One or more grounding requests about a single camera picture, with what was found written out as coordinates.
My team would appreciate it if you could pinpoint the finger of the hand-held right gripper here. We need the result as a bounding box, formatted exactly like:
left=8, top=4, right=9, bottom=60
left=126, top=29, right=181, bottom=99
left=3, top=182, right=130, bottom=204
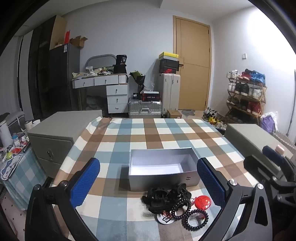
left=262, top=146, right=296, bottom=176
left=243, top=155, right=292, bottom=186

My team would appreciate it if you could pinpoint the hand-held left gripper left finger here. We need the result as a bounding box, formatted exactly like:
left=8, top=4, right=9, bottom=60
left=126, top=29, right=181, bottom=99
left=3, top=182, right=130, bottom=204
left=25, top=158, right=101, bottom=241

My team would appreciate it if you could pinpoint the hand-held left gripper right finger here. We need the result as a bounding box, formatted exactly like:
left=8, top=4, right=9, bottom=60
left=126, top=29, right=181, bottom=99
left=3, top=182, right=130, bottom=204
left=196, top=158, right=274, bottom=241

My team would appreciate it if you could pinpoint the red round badge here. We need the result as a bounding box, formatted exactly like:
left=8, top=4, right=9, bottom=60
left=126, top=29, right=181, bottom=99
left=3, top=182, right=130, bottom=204
left=194, top=195, right=212, bottom=210

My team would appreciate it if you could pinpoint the silver box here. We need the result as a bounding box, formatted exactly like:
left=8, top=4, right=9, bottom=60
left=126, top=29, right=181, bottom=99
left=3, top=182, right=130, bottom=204
left=128, top=147, right=200, bottom=192

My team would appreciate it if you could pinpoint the large black hair claw clip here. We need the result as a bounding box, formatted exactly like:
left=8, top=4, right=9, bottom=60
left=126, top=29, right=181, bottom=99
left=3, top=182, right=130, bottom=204
left=142, top=187, right=176, bottom=214

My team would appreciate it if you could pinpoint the white round badge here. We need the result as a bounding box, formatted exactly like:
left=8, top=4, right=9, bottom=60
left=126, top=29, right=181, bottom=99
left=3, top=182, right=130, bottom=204
left=157, top=212, right=177, bottom=225

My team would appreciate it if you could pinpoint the grey drawer cabinet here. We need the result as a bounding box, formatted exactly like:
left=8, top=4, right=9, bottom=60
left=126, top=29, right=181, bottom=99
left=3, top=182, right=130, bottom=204
left=224, top=123, right=293, bottom=176
left=27, top=111, right=103, bottom=179

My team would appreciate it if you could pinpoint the purple bag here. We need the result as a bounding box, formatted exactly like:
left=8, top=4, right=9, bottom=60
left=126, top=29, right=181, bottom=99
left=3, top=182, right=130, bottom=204
left=260, top=112, right=278, bottom=133

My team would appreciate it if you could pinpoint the thin dark pole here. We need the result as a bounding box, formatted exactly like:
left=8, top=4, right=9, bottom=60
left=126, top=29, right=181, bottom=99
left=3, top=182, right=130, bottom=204
left=287, top=70, right=296, bottom=137

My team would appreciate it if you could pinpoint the checked side table cloth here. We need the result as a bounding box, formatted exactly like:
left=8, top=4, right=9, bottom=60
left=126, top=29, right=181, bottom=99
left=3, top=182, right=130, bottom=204
left=0, top=148, right=48, bottom=211

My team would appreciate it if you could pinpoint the pile of shoes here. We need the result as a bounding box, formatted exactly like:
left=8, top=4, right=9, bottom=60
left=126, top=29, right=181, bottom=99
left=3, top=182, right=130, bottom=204
left=202, top=107, right=228, bottom=130

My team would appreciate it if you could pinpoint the checked bedsheet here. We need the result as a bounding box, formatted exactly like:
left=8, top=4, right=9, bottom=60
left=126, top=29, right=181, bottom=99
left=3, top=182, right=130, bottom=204
left=52, top=117, right=259, bottom=241

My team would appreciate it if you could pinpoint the wooden shoe rack with shoes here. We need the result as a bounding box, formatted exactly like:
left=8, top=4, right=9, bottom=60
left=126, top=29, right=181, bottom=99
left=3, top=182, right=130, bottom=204
left=226, top=69, right=266, bottom=116

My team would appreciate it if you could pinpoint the white cloud shaped sign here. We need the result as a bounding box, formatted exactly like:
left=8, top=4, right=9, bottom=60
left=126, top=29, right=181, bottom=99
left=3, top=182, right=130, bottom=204
left=1, top=153, right=23, bottom=181

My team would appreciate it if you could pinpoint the white tissue roll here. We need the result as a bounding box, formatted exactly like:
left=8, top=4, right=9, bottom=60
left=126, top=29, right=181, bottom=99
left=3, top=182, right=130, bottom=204
left=25, top=119, right=41, bottom=130

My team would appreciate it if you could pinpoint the white kettle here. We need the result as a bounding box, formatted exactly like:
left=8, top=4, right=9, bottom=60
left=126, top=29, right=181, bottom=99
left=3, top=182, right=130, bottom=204
left=0, top=120, right=13, bottom=147

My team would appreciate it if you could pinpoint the silver suitcase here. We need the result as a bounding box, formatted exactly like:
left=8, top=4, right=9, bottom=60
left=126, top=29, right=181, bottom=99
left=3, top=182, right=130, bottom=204
left=128, top=97, right=163, bottom=119

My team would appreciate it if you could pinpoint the white dresser desk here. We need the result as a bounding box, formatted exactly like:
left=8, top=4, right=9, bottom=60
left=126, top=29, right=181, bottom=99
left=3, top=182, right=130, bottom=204
left=72, top=74, right=129, bottom=114

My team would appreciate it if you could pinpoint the white suitcase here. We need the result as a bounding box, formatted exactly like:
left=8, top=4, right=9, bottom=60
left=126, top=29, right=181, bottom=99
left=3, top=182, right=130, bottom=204
left=158, top=73, right=181, bottom=115

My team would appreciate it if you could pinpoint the black box with red stripe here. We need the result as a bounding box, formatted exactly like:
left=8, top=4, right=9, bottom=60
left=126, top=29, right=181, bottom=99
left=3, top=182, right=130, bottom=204
left=141, top=91, right=160, bottom=102

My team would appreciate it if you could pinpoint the dark grey refrigerator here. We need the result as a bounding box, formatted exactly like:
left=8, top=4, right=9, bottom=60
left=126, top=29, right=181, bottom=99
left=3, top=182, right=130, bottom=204
left=48, top=44, right=80, bottom=112

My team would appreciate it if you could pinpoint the clutter pile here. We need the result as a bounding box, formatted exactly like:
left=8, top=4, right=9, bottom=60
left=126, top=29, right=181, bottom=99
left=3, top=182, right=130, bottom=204
left=72, top=66, right=115, bottom=79

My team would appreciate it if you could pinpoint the black wrapped flower bouquet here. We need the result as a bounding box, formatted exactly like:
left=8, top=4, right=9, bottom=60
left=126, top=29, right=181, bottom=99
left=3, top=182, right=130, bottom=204
left=129, top=71, right=146, bottom=93

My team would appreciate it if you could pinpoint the black bag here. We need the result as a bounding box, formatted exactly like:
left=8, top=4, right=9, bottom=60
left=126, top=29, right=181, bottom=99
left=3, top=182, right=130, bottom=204
left=113, top=55, right=128, bottom=74

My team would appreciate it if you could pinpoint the black and red shoe box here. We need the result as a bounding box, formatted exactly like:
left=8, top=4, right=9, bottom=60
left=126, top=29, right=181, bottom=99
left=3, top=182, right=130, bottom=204
left=159, top=66, right=179, bottom=74

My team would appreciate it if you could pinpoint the dark wardrobe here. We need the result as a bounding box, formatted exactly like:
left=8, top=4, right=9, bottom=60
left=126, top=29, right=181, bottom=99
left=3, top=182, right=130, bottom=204
left=28, top=16, right=56, bottom=118

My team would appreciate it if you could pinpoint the arched grey mirror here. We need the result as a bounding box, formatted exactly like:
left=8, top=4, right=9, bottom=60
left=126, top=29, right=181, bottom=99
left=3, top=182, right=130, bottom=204
left=85, top=54, right=117, bottom=70

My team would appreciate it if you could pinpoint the yellow shoe box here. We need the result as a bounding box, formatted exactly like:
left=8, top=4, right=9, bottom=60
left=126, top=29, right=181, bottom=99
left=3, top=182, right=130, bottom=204
left=159, top=52, right=179, bottom=61

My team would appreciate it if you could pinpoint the wooden door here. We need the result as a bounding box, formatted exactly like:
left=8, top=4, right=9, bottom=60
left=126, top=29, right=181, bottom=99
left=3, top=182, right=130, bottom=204
left=173, top=15, right=212, bottom=110

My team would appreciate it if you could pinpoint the open cardboard box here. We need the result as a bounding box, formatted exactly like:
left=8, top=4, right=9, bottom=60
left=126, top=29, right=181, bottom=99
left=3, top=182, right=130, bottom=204
left=69, top=36, right=88, bottom=49

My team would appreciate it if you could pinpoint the flat cardboard sheet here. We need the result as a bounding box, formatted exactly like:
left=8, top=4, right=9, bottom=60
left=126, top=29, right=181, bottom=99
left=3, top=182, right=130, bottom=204
left=50, top=15, right=67, bottom=50

